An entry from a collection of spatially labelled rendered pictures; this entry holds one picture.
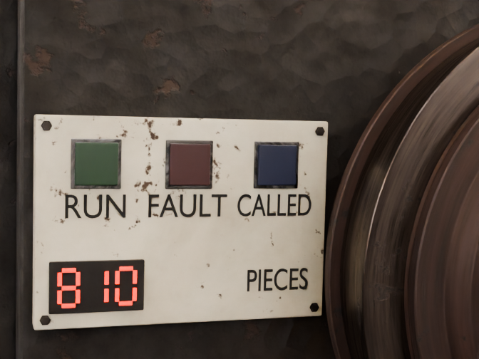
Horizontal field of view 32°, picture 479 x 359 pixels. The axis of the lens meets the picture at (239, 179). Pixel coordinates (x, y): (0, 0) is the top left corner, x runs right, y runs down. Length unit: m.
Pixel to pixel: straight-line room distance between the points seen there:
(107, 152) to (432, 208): 0.27
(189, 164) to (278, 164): 0.08
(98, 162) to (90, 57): 0.09
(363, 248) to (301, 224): 0.13
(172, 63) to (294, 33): 0.12
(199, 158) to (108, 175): 0.08
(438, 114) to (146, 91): 0.25
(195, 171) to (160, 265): 0.09
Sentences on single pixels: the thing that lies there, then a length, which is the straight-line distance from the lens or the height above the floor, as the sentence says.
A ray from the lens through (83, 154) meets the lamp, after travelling 0.70.
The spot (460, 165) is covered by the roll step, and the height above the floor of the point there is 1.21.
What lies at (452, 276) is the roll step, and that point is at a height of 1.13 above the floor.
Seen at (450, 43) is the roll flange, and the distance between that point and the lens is 0.74.
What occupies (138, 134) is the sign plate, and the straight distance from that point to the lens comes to 0.71.
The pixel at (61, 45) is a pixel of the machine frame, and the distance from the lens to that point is 0.73.
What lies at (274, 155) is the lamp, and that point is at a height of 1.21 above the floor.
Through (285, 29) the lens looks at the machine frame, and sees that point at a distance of 0.77.
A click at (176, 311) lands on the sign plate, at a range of 0.74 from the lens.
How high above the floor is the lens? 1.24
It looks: 4 degrees down
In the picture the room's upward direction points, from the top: 1 degrees clockwise
